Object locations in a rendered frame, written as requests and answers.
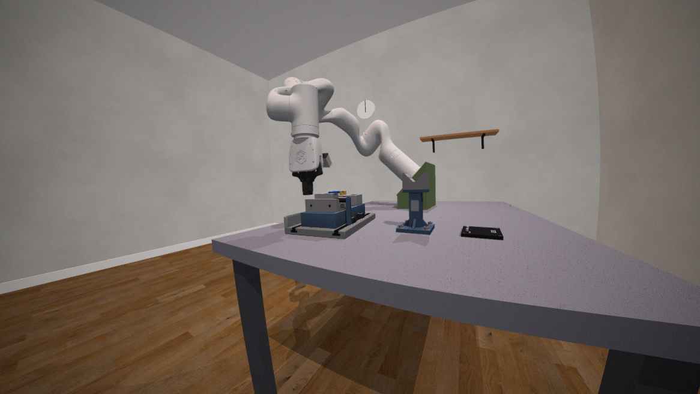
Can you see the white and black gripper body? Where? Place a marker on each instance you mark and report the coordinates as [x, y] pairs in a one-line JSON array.
[[305, 153]]

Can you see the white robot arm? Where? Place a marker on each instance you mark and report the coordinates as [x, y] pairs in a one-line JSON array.
[[298, 101]]

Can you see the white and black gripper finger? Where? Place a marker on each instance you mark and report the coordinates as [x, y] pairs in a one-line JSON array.
[[311, 175], [302, 179]]

